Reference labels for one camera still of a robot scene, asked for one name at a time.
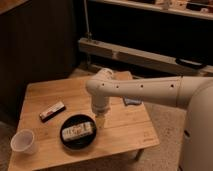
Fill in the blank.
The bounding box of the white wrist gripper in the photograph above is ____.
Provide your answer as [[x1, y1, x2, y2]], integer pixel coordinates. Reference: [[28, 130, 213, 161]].
[[91, 96, 110, 129]]

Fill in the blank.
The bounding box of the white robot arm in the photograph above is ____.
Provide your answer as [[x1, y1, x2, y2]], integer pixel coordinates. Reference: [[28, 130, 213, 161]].
[[86, 68, 213, 171]]

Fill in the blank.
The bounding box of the wooden folding table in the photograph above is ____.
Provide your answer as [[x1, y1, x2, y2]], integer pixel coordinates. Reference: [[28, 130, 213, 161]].
[[8, 77, 159, 171]]

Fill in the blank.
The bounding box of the black round plate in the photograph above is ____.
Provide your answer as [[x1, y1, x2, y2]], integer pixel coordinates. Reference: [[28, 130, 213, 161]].
[[60, 114, 97, 150]]

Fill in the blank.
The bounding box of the blue sponge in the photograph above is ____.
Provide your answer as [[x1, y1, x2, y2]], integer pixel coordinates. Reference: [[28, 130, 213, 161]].
[[123, 98, 142, 106]]

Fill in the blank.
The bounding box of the black and white box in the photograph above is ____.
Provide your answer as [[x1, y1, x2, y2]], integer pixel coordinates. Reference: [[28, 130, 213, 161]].
[[39, 102, 66, 122]]

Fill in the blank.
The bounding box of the long wooden bench shelf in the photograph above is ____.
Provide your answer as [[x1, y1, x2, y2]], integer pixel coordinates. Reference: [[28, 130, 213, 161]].
[[78, 38, 213, 76]]

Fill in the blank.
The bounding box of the metal pole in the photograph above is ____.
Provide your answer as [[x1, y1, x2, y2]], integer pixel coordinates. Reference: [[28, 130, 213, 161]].
[[83, 0, 92, 41]]

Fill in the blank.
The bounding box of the black handle on shelf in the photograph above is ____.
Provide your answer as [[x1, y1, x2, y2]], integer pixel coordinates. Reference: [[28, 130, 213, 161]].
[[175, 58, 207, 69]]

